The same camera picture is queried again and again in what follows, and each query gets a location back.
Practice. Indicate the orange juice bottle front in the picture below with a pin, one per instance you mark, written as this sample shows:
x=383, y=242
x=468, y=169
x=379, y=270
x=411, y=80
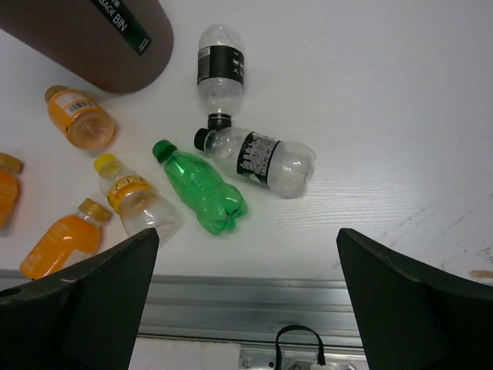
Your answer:
x=70, y=240

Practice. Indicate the orange juice bottle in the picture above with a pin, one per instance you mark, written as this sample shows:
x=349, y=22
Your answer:
x=11, y=169
x=70, y=240

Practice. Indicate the orange bottle barcode label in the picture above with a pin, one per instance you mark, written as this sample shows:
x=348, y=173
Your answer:
x=83, y=122

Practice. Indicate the aluminium frame rail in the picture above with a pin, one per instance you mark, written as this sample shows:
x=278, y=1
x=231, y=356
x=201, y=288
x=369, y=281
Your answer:
x=250, y=310

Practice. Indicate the clear bottle black label lying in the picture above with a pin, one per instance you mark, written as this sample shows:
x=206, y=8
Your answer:
x=283, y=167

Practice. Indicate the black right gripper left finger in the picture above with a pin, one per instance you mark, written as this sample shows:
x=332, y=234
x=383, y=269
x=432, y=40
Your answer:
x=85, y=316

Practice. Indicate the clear bottle yellow cap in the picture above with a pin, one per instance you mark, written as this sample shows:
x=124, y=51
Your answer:
x=138, y=204

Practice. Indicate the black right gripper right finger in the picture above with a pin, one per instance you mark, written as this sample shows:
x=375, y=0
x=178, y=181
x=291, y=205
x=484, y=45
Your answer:
x=411, y=315

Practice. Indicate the clear bottle black label upright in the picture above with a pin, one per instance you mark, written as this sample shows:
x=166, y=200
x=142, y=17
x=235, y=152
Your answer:
x=220, y=74

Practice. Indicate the green plastic bottle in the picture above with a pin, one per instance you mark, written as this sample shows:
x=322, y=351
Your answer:
x=216, y=203

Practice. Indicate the brown garbage bin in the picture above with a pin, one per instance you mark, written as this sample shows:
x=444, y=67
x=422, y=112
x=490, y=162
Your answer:
x=118, y=46

